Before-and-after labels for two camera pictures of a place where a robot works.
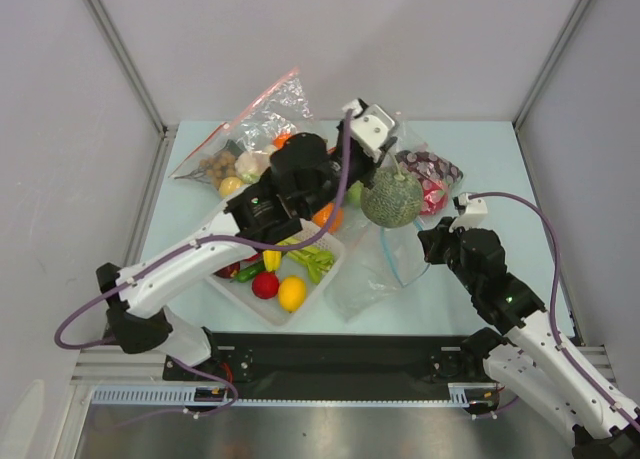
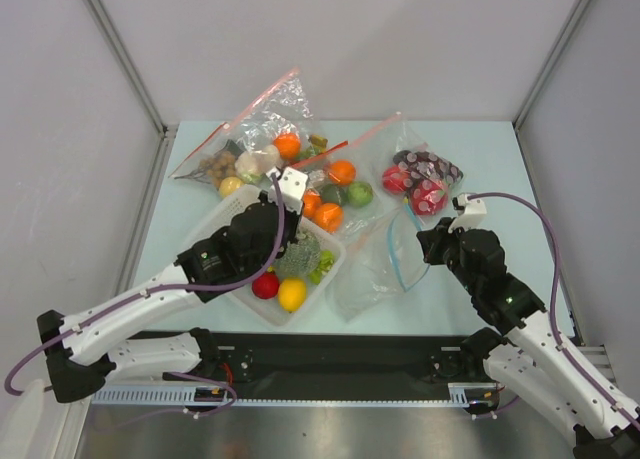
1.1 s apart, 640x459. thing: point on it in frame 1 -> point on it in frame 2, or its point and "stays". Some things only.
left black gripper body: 363,170 -> 291,220
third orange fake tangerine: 321,217 stays
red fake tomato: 265,285 stays
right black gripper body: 435,241 stays
